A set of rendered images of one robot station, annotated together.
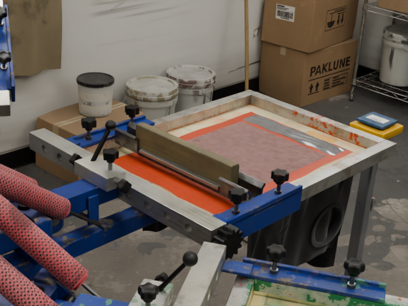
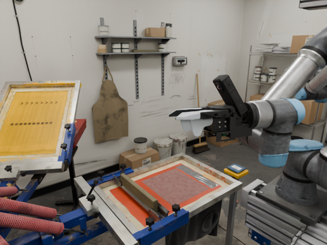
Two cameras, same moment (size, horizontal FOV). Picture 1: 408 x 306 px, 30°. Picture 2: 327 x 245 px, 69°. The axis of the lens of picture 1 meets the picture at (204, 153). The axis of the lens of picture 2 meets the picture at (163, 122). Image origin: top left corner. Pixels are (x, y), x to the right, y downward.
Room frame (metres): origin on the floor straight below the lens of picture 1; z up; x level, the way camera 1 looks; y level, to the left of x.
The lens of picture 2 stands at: (0.69, -0.31, 1.83)
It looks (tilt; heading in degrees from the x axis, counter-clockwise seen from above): 18 degrees down; 10
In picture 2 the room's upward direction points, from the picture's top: straight up
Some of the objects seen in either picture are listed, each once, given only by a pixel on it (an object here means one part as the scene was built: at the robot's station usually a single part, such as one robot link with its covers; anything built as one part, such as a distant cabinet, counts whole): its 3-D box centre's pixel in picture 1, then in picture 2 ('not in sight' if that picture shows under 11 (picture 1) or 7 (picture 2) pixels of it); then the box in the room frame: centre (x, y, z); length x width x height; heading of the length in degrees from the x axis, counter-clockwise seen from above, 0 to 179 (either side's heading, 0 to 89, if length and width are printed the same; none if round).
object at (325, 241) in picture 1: (291, 224); (191, 221); (1.93, -0.27, 0.79); 0.46 x 0.09 x 0.33; 138
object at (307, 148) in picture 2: not in sight; (304, 157); (1.60, -0.69, 1.42); 0.13 x 0.12 x 0.14; 26
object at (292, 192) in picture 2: not in sight; (297, 183); (1.60, -0.69, 1.31); 0.15 x 0.15 x 0.10
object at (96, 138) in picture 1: (110, 139); (113, 179); (2.02, 0.27, 0.98); 0.30 x 0.05 x 0.07; 138
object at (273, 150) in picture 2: not in sight; (270, 144); (1.38, -0.50, 1.56); 0.11 x 0.08 x 0.11; 26
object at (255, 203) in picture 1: (256, 212); (163, 226); (1.64, -0.14, 0.98); 0.30 x 0.05 x 0.07; 138
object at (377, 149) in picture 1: (236, 151); (166, 186); (2.01, -0.09, 0.97); 0.79 x 0.58 x 0.04; 138
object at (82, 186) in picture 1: (81, 195); (78, 216); (1.59, 0.28, 1.02); 0.17 x 0.06 x 0.05; 138
